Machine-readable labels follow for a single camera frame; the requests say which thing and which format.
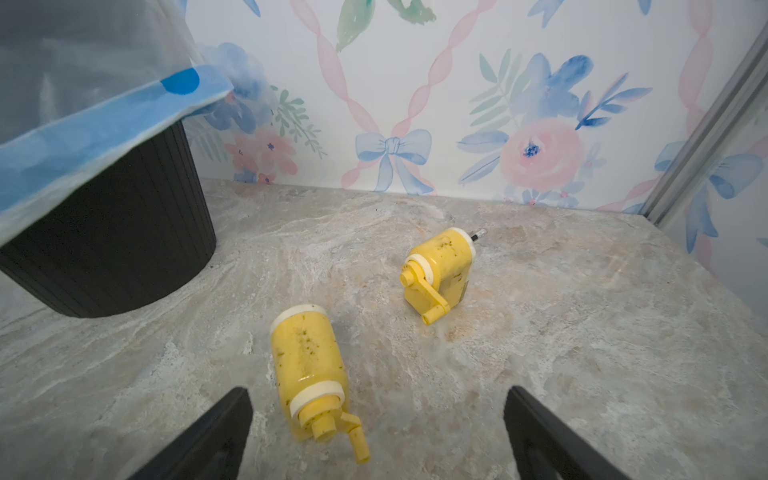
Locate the yellow pencil sharpener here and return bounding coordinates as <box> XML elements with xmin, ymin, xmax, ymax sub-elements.
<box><xmin>270</xmin><ymin>304</ymin><xmax>370</xmax><ymax>464</ymax></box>
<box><xmin>399</xmin><ymin>227</ymin><xmax>487</xmax><ymax>325</ymax></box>

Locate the right corner aluminium post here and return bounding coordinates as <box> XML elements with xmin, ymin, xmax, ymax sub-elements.
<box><xmin>641</xmin><ymin>28</ymin><xmax>767</xmax><ymax>226</ymax></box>

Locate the black trash bin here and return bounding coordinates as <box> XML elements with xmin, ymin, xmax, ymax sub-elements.
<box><xmin>1</xmin><ymin>122</ymin><xmax>217</xmax><ymax>318</ymax></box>

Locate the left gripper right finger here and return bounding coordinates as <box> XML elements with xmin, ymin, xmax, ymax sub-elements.
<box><xmin>503</xmin><ymin>385</ymin><xmax>628</xmax><ymax>480</ymax></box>

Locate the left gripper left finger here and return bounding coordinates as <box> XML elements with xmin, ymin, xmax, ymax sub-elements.
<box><xmin>132</xmin><ymin>387</ymin><xmax>253</xmax><ymax>479</ymax></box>

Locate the clear trash bag blue band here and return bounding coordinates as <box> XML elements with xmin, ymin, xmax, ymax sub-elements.
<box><xmin>1</xmin><ymin>1</ymin><xmax>232</xmax><ymax>241</ymax></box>

